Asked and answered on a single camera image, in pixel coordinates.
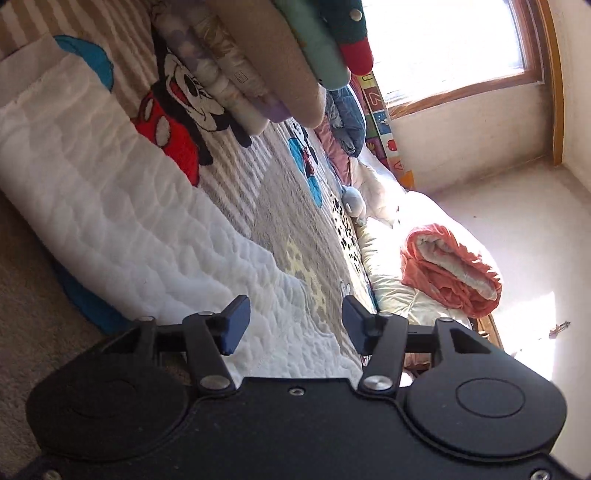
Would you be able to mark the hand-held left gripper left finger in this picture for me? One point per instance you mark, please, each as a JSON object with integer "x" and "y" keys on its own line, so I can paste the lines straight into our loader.
{"x": 236, "y": 323}

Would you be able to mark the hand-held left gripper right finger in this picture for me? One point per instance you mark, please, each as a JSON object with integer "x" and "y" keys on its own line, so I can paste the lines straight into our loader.
{"x": 354, "y": 323}

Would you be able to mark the white quilted garment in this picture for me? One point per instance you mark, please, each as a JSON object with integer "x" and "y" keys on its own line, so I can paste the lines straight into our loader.
{"x": 92, "y": 184}

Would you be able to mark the white duvet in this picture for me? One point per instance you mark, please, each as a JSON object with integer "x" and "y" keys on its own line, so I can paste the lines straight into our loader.
{"x": 383, "y": 263}

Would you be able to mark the coral quilt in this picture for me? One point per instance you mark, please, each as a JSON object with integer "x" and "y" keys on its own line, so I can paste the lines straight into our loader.
{"x": 434, "y": 277}

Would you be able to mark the grey plush toy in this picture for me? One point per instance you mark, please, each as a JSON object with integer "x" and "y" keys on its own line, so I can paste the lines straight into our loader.
{"x": 353, "y": 205}

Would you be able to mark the cartoon mouse rug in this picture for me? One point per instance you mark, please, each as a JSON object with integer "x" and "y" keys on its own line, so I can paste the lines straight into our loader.
{"x": 286, "y": 194}

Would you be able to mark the pink cloth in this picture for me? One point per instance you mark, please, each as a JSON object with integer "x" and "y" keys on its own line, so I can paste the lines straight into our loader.
{"x": 334, "y": 152}

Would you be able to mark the blue denim garment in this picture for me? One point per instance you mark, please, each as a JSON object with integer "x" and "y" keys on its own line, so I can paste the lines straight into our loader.
{"x": 351, "y": 120}

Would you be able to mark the colourful alphabet play mat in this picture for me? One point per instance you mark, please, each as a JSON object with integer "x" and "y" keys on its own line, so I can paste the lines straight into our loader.
{"x": 381, "y": 120}

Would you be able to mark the purple folded cloth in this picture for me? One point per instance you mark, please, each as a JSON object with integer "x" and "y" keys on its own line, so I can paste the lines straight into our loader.
{"x": 277, "y": 110}

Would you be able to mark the beige folded blanket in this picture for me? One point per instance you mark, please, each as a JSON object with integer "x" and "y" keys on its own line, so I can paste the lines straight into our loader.
{"x": 277, "y": 60}

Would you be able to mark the cream patterned folded quilt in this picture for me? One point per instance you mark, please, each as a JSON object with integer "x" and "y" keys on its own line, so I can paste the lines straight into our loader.
{"x": 231, "y": 55}

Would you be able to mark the mint green folded blanket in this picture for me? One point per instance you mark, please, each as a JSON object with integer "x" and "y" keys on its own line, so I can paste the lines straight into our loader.
{"x": 318, "y": 50}

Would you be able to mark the dark green red knit cloth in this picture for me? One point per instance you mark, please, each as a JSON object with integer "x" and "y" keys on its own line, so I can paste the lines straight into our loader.
{"x": 352, "y": 32}

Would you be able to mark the wooden bed frame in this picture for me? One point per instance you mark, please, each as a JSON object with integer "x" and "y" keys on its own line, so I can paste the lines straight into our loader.
{"x": 487, "y": 330}

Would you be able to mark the wooden window frame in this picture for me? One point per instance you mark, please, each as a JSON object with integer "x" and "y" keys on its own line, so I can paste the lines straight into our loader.
{"x": 547, "y": 55}

